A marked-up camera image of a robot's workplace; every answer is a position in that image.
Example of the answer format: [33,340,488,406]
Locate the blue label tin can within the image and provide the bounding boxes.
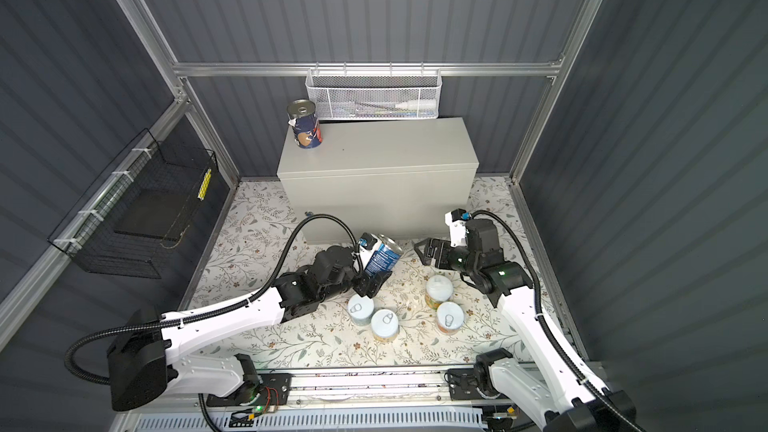
[365,233,403,274]

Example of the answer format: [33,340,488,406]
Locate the yellow green can plastic lid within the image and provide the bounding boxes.
[425,275,454,310]

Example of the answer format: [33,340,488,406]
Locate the dark tomato tin can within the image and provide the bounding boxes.
[287,99,322,149]

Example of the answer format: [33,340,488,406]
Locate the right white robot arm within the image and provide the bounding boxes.
[414,209,640,431]

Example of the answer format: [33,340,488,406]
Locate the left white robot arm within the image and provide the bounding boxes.
[107,246,392,412]

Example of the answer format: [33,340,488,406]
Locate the green label can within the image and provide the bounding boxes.
[347,295,375,327]

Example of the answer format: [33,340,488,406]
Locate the yellow label can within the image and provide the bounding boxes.
[370,308,399,343]

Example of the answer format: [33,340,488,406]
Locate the floral patterned mat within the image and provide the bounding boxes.
[186,181,531,369]

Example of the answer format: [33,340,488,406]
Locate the orange label can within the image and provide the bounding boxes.
[436,301,465,335]

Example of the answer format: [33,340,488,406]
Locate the grey metal cabinet box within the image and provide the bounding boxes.
[277,118,479,244]

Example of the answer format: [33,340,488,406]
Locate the white tube in basket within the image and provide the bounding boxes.
[394,99,439,117]

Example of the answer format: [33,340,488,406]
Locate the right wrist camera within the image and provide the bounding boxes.
[445,208,471,247]

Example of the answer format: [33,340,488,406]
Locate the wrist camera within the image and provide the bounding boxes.
[358,233,377,271]
[445,208,471,247]

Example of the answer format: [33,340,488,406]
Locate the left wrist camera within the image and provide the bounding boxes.
[358,233,377,271]

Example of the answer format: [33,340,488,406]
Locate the right black corrugated cable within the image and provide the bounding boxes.
[472,209,646,432]

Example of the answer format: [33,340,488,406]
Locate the white perforated cable tray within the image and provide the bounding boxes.
[134,407,487,432]

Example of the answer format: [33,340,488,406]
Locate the white wire mesh basket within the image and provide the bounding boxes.
[305,71,443,121]

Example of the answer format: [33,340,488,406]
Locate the black wire mesh basket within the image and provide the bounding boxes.
[48,132,218,279]

